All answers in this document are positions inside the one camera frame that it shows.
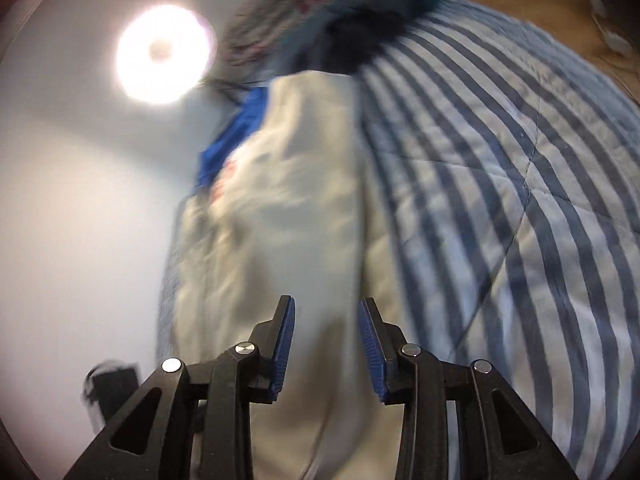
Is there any dark blue folded cloth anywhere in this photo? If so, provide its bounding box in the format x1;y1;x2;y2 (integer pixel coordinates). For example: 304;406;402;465
295;0;443;78

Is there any folded floral quilt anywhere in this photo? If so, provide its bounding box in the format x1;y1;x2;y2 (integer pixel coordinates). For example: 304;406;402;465
220;0;361;68

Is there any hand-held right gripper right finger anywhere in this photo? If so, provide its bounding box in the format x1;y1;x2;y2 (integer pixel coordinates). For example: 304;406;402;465
358;297;581;480

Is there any ring light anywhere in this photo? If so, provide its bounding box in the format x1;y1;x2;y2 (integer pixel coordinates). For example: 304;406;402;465
115;4;217;106

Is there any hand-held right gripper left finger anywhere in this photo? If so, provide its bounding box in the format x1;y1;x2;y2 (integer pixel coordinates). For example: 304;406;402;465
62;295;297;480

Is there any blue striped blanket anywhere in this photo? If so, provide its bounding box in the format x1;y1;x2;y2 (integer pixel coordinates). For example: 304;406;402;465
155;0;640;480

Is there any beige and blue jacket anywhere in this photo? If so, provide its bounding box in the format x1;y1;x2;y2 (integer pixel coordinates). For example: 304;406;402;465
172;71;401;480

